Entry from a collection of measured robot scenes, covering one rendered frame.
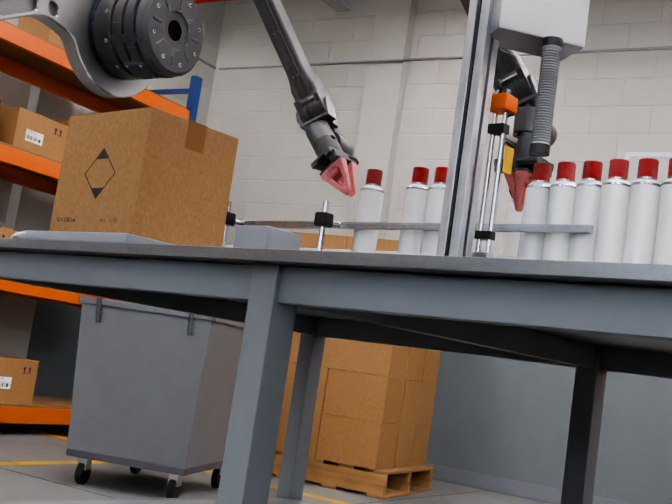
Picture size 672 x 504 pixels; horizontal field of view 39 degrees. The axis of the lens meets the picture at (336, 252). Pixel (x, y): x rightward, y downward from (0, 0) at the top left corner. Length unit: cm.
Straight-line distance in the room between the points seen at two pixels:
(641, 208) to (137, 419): 287
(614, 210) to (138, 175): 92
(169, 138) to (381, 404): 340
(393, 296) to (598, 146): 520
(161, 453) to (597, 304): 307
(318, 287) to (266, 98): 640
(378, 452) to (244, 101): 374
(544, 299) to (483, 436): 525
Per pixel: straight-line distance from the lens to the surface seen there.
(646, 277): 117
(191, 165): 202
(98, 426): 422
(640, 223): 167
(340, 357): 529
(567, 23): 180
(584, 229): 170
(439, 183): 192
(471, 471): 654
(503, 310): 130
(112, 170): 202
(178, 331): 406
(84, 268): 200
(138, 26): 148
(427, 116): 706
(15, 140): 577
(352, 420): 525
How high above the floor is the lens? 66
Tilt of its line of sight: 7 degrees up
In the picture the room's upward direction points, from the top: 8 degrees clockwise
